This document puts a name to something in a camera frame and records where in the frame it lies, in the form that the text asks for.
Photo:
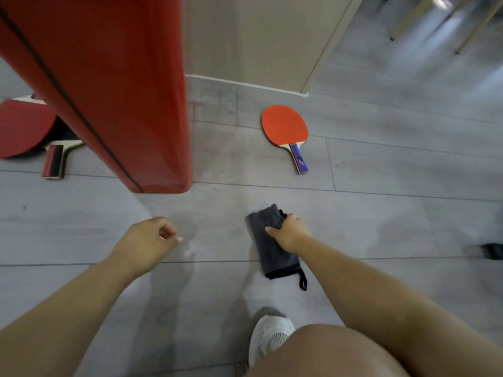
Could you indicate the person's right hand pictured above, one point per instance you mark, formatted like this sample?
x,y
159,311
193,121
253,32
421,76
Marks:
x,y
292,233

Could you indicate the person's left hand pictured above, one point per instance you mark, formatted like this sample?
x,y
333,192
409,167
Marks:
x,y
143,247

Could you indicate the dark grey cleaning cloth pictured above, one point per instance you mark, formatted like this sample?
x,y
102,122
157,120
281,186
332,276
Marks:
x,y
271,251

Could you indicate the black table tennis paddle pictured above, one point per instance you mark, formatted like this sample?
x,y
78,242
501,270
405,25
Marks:
x,y
55,160

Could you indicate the red fire extinguisher box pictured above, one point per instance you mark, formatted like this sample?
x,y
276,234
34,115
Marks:
x,y
118,74

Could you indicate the person's right forearm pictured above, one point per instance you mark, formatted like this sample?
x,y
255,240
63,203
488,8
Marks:
x,y
393,306

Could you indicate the person's left forearm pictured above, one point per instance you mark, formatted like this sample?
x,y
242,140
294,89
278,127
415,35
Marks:
x,y
59,321

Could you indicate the person's right leg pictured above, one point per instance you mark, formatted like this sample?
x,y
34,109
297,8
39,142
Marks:
x,y
326,353

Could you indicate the grey white sneaker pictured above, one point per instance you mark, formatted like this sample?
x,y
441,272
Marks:
x,y
267,335

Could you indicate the grey chair with wooden legs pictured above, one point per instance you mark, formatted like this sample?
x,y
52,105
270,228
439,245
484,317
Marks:
x,y
408,19

